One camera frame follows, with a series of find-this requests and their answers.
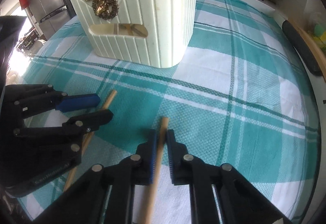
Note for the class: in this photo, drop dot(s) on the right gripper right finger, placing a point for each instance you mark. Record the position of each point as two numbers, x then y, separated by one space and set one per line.
218 194

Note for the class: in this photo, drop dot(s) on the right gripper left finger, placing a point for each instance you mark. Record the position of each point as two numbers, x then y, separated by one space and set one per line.
105 194

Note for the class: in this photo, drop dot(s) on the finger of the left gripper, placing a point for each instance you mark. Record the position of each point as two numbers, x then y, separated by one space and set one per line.
91 121
77 102

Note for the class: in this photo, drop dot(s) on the wooden chopstick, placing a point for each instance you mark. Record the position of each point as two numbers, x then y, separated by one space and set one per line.
150 192

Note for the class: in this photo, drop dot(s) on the teal white checkered tablecloth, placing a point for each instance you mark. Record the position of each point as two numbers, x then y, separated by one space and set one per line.
240 95

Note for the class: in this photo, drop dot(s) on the cream ribbed utensil holder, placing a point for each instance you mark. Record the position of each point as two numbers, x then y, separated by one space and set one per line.
149 32

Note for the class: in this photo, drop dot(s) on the wooden cutting board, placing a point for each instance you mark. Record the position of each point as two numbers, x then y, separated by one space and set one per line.
312 56

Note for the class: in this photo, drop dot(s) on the plastic bag with fruit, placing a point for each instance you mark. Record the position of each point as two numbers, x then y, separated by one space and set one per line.
316 29

